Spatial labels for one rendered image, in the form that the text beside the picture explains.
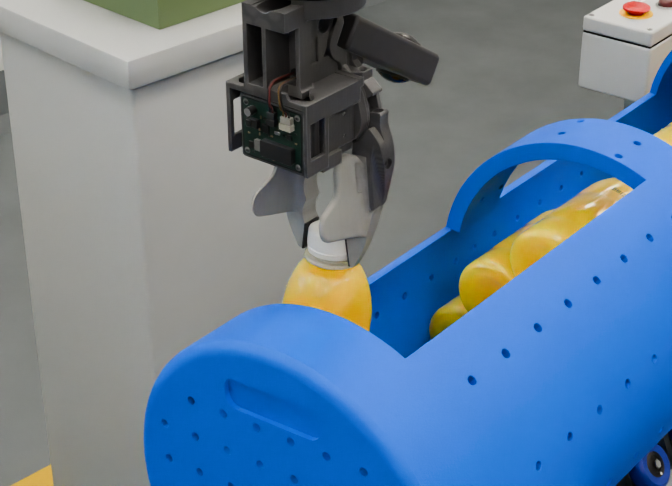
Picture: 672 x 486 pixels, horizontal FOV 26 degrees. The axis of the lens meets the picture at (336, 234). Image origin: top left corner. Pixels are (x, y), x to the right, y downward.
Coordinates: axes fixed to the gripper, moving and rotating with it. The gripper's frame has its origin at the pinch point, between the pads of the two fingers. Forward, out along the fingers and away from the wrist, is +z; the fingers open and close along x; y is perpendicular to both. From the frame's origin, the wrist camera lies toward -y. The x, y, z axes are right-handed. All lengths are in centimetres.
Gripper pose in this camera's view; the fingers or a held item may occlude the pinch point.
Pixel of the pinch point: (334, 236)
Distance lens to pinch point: 106.9
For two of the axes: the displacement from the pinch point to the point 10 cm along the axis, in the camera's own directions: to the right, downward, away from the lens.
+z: 0.1, 8.8, 4.8
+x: 7.8, 3.0, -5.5
